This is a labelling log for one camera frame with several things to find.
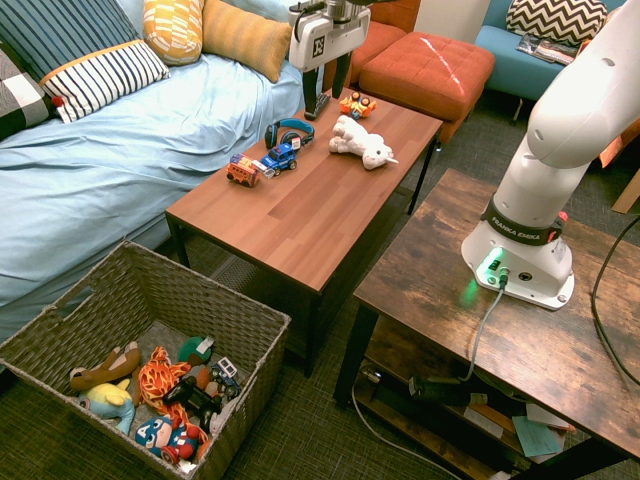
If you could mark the orange yellow toy robot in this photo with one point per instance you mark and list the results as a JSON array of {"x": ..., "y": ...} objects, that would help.
[{"x": 357, "y": 105}]

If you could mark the mustard ribbed pillow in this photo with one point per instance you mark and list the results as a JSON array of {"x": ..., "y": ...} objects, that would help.
[{"x": 245, "y": 35}]

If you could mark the Captain America plush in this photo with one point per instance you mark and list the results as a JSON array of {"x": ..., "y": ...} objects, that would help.
[{"x": 160, "y": 435}]

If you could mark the black TV remote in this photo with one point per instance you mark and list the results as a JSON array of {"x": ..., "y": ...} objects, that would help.
[{"x": 323, "y": 104}]

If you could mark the blue black headphones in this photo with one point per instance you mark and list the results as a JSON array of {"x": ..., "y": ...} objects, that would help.
[{"x": 292, "y": 123}]

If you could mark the blue toy truck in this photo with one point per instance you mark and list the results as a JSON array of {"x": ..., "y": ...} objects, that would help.
[{"x": 280, "y": 159}]

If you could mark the teal paper envelope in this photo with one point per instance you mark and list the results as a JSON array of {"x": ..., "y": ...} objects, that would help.
[{"x": 537, "y": 437}]

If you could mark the black power adapter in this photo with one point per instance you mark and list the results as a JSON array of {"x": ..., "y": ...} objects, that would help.
[{"x": 440, "y": 392}]

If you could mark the reddish wood coffee table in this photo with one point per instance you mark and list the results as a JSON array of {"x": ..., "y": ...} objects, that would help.
[{"x": 325, "y": 210}]

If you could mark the dark toy monster truck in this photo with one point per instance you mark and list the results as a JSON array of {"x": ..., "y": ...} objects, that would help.
[{"x": 225, "y": 375}]

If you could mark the teal blue sofa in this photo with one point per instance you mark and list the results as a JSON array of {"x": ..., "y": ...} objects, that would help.
[{"x": 500, "y": 60}]

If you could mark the light wooden furniture piece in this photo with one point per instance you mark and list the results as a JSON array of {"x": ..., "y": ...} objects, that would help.
[{"x": 629, "y": 195}]

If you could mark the black game controller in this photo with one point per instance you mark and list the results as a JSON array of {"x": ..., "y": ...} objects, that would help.
[{"x": 192, "y": 397}]

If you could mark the brown dog plush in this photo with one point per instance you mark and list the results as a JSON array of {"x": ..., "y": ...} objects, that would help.
[{"x": 107, "y": 370}]

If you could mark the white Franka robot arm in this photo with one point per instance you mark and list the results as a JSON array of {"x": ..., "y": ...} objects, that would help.
[{"x": 550, "y": 125}]

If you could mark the grey woven wicker basket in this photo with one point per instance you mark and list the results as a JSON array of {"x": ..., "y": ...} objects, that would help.
[{"x": 200, "y": 310}]

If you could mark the orange tufted ottoman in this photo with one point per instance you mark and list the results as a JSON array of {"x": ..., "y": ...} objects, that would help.
[{"x": 425, "y": 70}]

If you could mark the rustic brown wood table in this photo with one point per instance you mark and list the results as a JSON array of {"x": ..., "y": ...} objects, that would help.
[{"x": 425, "y": 260}]

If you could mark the black white chevron pillow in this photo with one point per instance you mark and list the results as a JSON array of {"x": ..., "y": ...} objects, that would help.
[{"x": 555, "y": 20}]

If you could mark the orange armchair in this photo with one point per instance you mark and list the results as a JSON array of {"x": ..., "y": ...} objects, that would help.
[{"x": 385, "y": 35}]

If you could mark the bed with light blue sheet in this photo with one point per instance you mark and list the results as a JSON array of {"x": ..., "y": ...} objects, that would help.
[{"x": 125, "y": 165}]

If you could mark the yellow blue plush toy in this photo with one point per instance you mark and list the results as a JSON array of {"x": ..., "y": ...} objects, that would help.
[{"x": 107, "y": 400}]

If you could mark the orange flame plush toy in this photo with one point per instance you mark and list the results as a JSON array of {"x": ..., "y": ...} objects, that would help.
[{"x": 157, "y": 380}]

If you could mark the small white toy car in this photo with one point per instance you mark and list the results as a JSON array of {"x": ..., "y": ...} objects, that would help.
[{"x": 265, "y": 169}]

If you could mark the white stuffed unicorn toy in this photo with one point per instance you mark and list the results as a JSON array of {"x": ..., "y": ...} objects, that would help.
[{"x": 360, "y": 142}]

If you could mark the glossy magazines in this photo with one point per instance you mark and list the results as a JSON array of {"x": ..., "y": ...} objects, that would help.
[{"x": 547, "y": 50}]

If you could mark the white navy striped pillow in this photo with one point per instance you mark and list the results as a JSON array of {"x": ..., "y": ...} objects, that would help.
[{"x": 105, "y": 75}]

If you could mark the dark blue striped pillow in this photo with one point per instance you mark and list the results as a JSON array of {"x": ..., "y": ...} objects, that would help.
[{"x": 60, "y": 30}]

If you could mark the black white checked pillow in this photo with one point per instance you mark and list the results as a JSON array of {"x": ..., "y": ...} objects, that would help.
[{"x": 20, "y": 100}]

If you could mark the green round plush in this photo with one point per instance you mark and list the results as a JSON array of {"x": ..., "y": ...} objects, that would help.
[{"x": 190, "y": 350}]

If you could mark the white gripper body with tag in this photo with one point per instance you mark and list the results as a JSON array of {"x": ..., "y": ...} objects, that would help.
[{"x": 325, "y": 40}]

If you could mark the small red ball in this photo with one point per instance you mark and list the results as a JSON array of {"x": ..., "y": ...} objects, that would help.
[{"x": 57, "y": 101}]

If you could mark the yellow white patterned pillow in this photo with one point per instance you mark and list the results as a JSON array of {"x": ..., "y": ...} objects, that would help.
[{"x": 172, "y": 30}]

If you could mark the orange toy bus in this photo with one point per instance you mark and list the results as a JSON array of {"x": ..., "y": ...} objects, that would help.
[{"x": 242, "y": 174}]

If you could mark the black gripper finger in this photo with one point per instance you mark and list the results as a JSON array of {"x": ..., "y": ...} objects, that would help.
[
  {"x": 310, "y": 92},
  {"x": 342, "y": 75}
]

